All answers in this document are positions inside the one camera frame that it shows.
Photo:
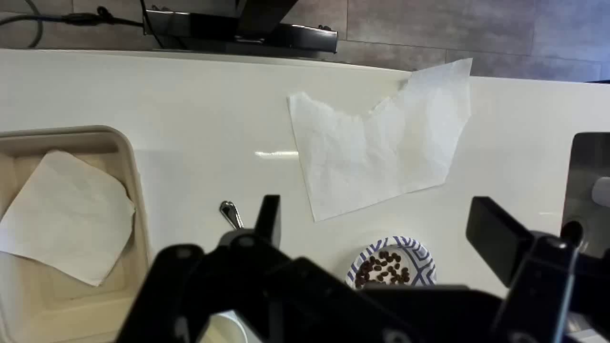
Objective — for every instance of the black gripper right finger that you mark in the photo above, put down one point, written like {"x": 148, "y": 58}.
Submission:
{"x": 541, "y": 287}

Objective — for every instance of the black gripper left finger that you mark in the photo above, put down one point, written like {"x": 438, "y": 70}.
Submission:
{"x": 192, "y": 287}

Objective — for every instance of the white paper cup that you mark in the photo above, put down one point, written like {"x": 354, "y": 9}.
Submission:
{"x": 222, "y": 331}

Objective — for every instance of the blue patterned paper plate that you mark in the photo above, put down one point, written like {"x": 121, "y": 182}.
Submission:
{"x": 421, "y": 258}

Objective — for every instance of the stainless steel sink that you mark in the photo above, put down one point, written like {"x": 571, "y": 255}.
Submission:
{"x": 588, "y": 159}

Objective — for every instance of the white square napkin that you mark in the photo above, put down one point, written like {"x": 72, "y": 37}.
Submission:
{"x": 64, "y": 216}

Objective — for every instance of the brown coffee bean pile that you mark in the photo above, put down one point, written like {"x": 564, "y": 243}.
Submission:
{"x": 384, "y": 268}

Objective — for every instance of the black stand base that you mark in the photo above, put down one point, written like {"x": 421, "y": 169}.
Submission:
{"x": 255, "y": 26}

